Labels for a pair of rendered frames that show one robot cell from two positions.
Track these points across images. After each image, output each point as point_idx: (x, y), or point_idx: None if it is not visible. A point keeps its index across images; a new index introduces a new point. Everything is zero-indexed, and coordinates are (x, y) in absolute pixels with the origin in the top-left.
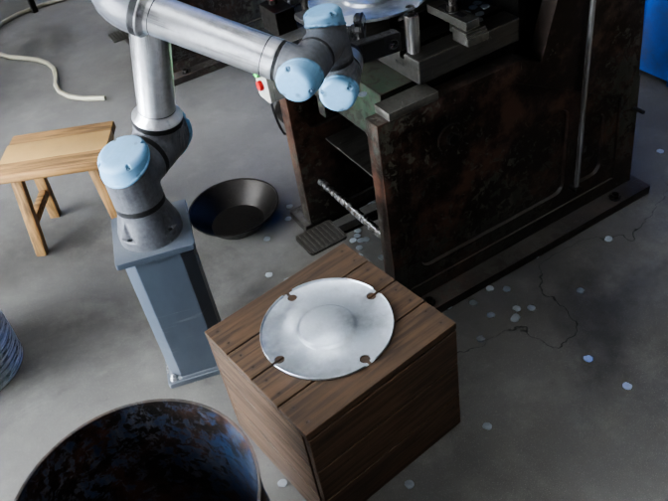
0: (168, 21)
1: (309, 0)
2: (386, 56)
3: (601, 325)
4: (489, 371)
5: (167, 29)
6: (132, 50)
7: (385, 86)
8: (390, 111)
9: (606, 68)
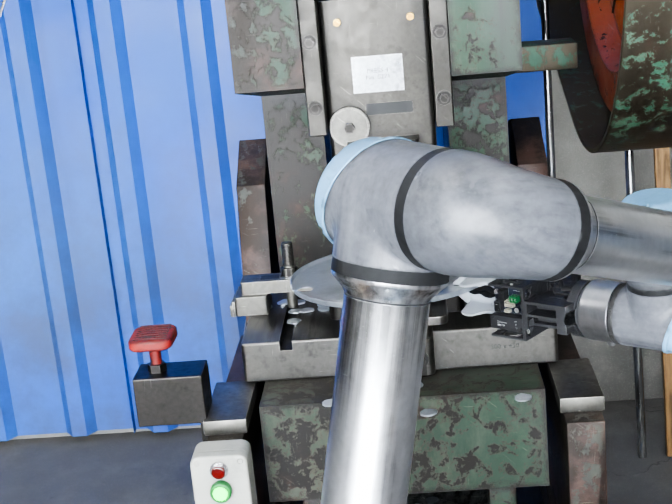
0: (624, 221)
1: (326, 303)
2: (463, 351)
3: None
4: None
5: (626, 236)
6: (385, 378)
7: (525, 381)
8: (599, 393)
9: None
